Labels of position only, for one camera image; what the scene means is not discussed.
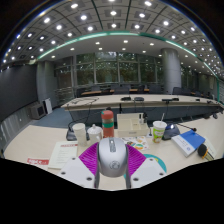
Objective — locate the white paper booklet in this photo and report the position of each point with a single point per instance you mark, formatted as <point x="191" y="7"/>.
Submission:
<point x="62" y="154"/>

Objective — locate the black handheld microphone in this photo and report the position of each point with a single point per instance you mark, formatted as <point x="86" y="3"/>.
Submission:
<point x="203" y="151"/>

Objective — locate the white paper cup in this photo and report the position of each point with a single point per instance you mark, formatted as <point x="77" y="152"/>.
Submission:
<point x="80" y="135"/>

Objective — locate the blue book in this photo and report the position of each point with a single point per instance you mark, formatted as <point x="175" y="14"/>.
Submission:
<point x="190" y="140"/>

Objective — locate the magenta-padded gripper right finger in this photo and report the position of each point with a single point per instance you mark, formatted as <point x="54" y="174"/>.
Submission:
<point x="148" y="171"/>

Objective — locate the red and green bottle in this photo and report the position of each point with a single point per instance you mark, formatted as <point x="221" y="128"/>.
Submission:
<point x="107" y="125"/>

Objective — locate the dark office chairs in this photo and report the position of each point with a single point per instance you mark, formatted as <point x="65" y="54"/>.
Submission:
<point x="121" y="90"/>

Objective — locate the white leaning board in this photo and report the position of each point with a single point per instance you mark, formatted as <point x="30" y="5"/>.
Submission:
<point x="48" y="106"/>

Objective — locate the red printed magazine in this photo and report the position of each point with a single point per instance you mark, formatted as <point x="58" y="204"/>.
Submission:
<point x="37" y="161"/>

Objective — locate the grey cabinet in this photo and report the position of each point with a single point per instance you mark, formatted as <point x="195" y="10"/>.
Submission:
<point x="37" y="111"/>

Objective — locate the ceiling lights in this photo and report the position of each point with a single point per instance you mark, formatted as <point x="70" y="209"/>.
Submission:
<point x="113" y="13"/>

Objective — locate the white paper sheet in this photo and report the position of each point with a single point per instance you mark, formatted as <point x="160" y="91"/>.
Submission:
<point x="210" y="146"/>

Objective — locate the silver computer mouse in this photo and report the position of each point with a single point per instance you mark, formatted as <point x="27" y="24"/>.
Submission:
<point x="112" y="158"/>

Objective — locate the long curved conference desk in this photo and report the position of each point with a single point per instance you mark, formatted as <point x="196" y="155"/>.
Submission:
<point x="146" y="103"/>

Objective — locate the dark gooseneck microphone console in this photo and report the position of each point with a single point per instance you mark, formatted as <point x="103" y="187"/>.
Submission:
<point x="171" y="132"/>

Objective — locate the green printed cup with straw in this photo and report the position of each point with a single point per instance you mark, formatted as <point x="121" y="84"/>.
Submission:
<point x="158" y="131"/>

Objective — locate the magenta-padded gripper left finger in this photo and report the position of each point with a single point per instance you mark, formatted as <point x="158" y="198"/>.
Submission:
<point x="75" y="171"/>

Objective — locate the colourful sticker sheet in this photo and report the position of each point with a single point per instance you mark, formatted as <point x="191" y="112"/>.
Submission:
<point x="138" y="143"/>

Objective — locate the beige desk organiser tray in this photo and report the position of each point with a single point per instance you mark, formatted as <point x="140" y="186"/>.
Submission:
<point x="131" y="126"/>

